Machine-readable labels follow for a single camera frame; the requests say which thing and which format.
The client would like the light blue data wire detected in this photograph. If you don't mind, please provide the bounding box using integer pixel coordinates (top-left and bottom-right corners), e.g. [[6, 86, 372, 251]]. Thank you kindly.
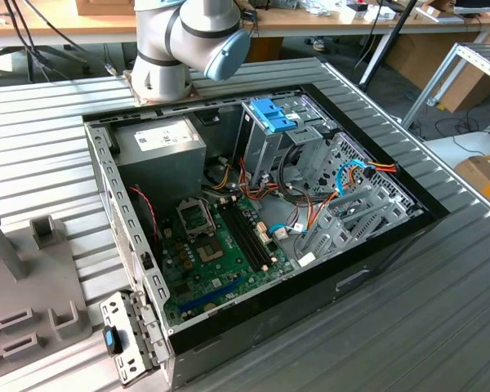
[[334, 160, 372, 199]]

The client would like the orange red power wire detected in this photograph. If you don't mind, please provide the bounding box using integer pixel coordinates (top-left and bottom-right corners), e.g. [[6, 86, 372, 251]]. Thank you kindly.
[[304, 160, 400, 234]]

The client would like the perforated metal disk bay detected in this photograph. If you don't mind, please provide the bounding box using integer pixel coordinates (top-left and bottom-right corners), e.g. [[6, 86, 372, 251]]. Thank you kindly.
[[293, 131, 426, 267]]

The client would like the black RAM slot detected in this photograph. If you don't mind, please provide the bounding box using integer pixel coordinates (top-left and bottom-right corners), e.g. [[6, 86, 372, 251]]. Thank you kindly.
[[232, 198, 272, 267], [220, 203, 263, 274], [238, 197, 277, 265], [226, 201, 268, 270]]

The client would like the grey metal drive cage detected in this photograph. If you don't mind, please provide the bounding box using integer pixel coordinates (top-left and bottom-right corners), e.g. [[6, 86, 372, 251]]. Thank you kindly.
[[233, 92, 339, 193]]

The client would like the metal socket cover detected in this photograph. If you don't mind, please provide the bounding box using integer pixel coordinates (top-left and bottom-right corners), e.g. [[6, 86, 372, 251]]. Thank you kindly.
[[175, 198, 214, 240]]

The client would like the blue plastic drive latch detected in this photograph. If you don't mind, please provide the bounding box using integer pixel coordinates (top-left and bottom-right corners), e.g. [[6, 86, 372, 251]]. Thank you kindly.
[[247, 99, 298, 133]]

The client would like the grey power supply unit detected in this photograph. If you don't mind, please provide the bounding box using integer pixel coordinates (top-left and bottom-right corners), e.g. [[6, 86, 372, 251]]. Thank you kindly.
[[113, 116, 208, 205]]

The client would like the green motherboard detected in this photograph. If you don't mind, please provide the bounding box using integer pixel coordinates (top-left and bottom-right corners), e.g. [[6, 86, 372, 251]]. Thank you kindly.
[[157, 190, 296, 327]]

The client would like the blue expansion slot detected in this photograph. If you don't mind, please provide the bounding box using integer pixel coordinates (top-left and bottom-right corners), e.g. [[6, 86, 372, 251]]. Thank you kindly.
[[177, 277, 244, 316]]

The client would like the black case fan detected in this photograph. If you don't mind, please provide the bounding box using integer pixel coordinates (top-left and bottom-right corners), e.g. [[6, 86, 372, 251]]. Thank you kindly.
[[127, 184, 164, 254]]

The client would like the black open PC case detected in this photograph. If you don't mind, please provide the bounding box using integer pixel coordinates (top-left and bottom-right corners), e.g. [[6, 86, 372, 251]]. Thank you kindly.
[[81, 83, 452, 389]]

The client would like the wooden desk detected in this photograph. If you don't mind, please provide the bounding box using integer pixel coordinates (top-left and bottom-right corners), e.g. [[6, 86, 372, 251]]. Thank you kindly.
[[0, 0, 490, 52]]

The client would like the blue black latch tab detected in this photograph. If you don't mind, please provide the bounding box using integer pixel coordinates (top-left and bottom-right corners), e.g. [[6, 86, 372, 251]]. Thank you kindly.
[[101, 325, 124, 355]]

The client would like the black tripod pole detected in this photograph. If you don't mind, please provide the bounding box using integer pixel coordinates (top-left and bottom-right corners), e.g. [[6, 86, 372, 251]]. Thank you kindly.
[[358, 0, 418, 91]]

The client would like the small white box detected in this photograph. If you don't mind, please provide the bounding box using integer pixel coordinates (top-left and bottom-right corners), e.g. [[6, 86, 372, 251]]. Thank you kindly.
[[337, 2, 398, 24]]

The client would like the large cardboard sheet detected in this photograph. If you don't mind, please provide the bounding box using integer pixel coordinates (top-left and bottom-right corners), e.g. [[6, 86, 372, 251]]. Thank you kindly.
[[385, 32, 490, 114]]

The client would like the white table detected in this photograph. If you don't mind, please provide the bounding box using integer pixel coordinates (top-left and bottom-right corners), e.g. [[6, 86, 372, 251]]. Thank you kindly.
[[426, 130, 490, 169]]

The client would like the cardboard box yellow label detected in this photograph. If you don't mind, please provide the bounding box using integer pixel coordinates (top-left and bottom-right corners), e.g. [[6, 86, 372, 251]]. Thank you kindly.
[[452, 153, 490, 214]]

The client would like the grey parts rack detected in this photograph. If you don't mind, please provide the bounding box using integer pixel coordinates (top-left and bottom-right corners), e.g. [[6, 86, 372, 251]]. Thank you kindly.
[[0, 202, 95, 368]]

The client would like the small cardboard box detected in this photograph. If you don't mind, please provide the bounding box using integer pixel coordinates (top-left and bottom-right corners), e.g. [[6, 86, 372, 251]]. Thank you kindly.
[[73, 0, 136, 17]]

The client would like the black monitor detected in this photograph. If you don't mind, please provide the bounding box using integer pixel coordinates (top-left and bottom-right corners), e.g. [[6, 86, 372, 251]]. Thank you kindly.
[[452, 0, 490, 18]]

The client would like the orange red wire bundle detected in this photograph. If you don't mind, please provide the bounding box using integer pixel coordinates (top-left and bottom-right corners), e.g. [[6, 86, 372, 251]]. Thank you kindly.
[[237, 157, 279, 202]]

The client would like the yellow black wire bundle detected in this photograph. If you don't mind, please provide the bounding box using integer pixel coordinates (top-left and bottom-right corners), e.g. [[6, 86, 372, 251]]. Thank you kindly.
[[210, 162, 234, 192]]

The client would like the black cable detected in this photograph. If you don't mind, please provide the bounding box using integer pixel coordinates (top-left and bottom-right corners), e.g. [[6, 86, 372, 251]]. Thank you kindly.
[[278, 145, 310, 199]]

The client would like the blue wire white plug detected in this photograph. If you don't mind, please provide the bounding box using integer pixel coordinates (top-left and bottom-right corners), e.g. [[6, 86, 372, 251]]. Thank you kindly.
[[267, 223, 290, 241]]

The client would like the red black fan wire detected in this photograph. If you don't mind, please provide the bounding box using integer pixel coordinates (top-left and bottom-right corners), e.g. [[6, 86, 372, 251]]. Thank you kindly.
[[129, 186, 163, 247]]

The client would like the metal expansion slot bracket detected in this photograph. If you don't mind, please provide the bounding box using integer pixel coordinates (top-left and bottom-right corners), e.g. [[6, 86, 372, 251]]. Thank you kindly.
[[99, 288, 173, 388]]

